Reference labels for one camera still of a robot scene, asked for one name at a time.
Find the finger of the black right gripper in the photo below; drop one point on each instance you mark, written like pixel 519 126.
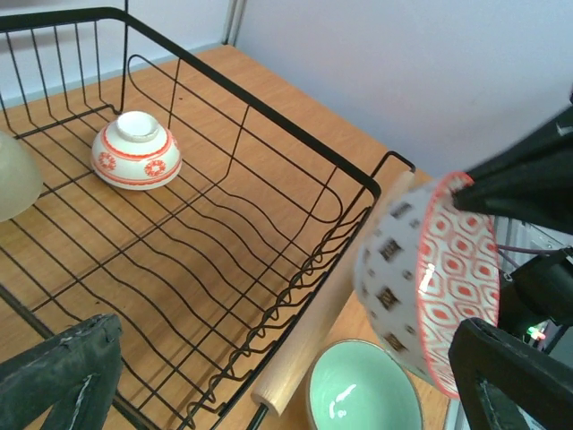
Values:
pixel 530 181

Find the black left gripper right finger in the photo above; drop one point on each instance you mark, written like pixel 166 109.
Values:
pixel 501 380

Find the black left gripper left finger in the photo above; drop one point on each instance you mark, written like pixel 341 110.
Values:
pixel 73 375

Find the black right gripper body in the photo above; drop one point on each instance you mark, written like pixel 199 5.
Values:
pixel 537 291

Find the red diamond pattern bowl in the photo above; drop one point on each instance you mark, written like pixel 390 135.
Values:
pixel 425 268

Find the black wire dish rack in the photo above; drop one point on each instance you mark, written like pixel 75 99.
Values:
pixel 209 274

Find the beige leaf pattern bowl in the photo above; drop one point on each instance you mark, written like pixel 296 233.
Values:
pixel 21 180

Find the orange floral white bowl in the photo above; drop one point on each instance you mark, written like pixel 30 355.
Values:
pixel 136 152

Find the mint green bowl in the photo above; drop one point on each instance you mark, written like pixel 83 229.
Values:
pixel 355 384

